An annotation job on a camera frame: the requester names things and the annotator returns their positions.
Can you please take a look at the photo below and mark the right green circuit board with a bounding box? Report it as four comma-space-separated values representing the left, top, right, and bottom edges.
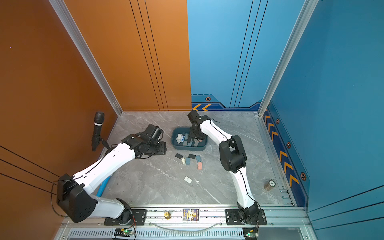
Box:
243, 228, 259, 240

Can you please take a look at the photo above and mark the brown tape roll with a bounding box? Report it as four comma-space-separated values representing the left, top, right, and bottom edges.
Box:
264, 180, 276, 191

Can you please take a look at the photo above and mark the teal plastic storage box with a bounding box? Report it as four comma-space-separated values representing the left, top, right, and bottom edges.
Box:
171, 127, 208, 152

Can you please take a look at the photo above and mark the colourful card on rail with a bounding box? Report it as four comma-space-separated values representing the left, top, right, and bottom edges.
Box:
182, 209, 200, 223

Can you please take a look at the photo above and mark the brass knob on rail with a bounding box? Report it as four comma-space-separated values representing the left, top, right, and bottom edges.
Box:
164, 212, 172, 220

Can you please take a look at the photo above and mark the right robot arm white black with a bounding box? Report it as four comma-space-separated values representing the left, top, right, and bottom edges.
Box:
188, 110, 261, 225

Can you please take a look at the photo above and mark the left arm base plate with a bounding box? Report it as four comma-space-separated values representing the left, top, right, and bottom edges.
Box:
104, 209, 147, 227

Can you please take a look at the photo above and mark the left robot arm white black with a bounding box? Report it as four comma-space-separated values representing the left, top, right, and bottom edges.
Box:
56, 135, 167, 225

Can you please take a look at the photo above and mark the dark grey eraser upper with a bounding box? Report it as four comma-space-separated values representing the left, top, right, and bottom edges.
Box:
175, 154, 183, 160

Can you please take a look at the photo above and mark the left green circuit board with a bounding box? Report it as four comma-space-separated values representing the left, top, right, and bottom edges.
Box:
113, 228, 136, 240

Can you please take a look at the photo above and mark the white eraser low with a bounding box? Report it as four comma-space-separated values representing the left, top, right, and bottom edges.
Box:
184, 176, 193, 184

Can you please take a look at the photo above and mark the aluminium front rail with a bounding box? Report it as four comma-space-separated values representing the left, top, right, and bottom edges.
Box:
59, 206, 313, 229

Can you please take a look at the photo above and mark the green circuit board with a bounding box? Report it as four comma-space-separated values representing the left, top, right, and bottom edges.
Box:
113, 228, 136, 240
243, 228, 259, 240

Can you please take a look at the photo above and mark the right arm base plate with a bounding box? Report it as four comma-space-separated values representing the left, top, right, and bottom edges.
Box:
225, 209, 268, 226

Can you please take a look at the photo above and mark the black microphone on stand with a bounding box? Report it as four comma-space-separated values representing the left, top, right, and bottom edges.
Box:
92, 112, 110, 152

